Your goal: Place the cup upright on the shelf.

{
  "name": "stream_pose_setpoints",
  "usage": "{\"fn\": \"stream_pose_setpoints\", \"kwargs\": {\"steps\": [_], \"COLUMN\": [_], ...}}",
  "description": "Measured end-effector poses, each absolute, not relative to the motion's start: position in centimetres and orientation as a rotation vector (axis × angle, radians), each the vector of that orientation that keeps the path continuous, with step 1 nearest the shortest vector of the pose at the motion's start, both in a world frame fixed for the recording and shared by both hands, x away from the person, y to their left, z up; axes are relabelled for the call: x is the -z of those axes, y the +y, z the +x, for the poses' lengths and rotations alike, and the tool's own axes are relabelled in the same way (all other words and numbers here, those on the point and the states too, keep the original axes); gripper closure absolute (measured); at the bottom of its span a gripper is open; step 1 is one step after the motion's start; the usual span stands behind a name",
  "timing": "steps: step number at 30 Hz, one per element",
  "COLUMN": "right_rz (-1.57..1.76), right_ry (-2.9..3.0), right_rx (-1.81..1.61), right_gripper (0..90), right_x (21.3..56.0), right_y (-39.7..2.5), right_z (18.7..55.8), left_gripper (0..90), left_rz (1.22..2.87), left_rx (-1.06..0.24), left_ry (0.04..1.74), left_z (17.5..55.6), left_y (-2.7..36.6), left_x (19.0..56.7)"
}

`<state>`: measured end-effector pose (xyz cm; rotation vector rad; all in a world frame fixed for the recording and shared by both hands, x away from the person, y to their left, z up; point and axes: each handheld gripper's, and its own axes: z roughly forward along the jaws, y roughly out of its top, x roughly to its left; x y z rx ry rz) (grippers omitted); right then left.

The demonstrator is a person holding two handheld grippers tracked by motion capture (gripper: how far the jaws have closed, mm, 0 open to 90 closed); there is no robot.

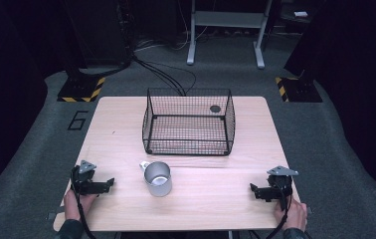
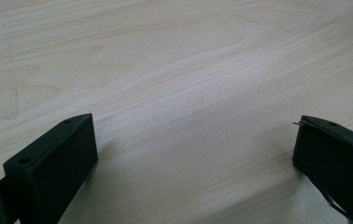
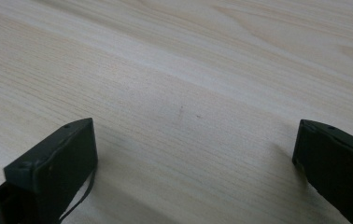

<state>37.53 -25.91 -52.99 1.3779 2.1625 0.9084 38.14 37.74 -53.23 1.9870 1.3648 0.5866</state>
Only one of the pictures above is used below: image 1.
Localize black base with hazard stripes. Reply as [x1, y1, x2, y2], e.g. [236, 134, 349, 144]
[57, 75, 106, 104]
[274, 76, 323, 104]

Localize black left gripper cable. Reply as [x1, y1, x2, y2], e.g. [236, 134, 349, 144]
[75, 191, 98, 239]

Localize black floor cables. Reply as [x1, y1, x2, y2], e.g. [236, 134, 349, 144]
[131, 54, 198, 98]

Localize metal cup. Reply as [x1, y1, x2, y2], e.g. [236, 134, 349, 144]
[138, 160, 173, 198]

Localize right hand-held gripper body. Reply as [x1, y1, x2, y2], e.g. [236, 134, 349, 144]
[266, 165, 299, 211]

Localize white metal stand frame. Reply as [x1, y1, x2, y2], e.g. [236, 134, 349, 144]
[186, 0, 274, 70]

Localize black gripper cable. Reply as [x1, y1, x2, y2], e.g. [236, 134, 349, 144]
[75, 191, 98, 239]
[264, 180, 293, 239]

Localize person's right hand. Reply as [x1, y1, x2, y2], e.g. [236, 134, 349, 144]
[273, 195, 308, 232]

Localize tall black cabinet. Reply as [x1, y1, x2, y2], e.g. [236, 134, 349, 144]
[61, 0, 134, 69]

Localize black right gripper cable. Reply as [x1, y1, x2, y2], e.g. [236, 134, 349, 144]
[264, 180, 293, 239]

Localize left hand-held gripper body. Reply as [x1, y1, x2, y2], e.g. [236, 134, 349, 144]
[70, 159, 101, 196]

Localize black wire basket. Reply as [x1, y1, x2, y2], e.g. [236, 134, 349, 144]
[141, 87, 237, 156]

